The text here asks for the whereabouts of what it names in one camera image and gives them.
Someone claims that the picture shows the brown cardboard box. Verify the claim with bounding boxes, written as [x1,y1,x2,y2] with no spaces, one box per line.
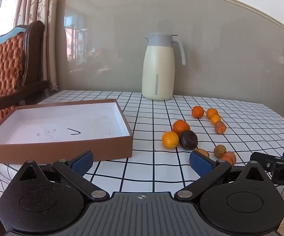
[0,99,134,164]

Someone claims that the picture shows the large orange mandarin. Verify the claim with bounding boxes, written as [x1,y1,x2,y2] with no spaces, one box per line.
[173,120,191,136]

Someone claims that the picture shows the beige curtain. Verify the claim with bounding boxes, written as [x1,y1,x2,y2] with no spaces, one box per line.
[14,0,59,91]

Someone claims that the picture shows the dark purple passion fruit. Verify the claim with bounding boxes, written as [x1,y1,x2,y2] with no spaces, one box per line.
[179,130,198,150]

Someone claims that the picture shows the yellow-orange citrus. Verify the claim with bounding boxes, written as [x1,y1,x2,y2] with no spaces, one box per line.
[162,131,180,149]

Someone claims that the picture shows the cream thermos jug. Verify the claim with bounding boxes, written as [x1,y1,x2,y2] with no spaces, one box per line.
[142,32,187,101]

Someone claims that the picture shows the white checked tablecloth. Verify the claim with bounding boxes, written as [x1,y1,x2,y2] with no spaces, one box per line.
[0,90,284,236]

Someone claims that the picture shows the brown-green round fruit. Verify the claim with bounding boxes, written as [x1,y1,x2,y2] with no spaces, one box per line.
[214,145,227,158]

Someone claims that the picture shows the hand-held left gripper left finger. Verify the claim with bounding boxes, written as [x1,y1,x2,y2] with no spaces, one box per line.
[16,150,109,201]

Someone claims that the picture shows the reddish wrinkled fruit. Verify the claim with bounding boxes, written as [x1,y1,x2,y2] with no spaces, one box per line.
[193,148,210,158]
[214,121,227,134]
[222,151,237,166]

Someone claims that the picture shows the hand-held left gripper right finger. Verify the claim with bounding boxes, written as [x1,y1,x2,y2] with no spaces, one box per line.
[174,150,271,201]

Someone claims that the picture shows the wooden sofa orange cushion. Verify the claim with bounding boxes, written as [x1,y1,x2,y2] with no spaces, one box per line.
[0,21,51,126]

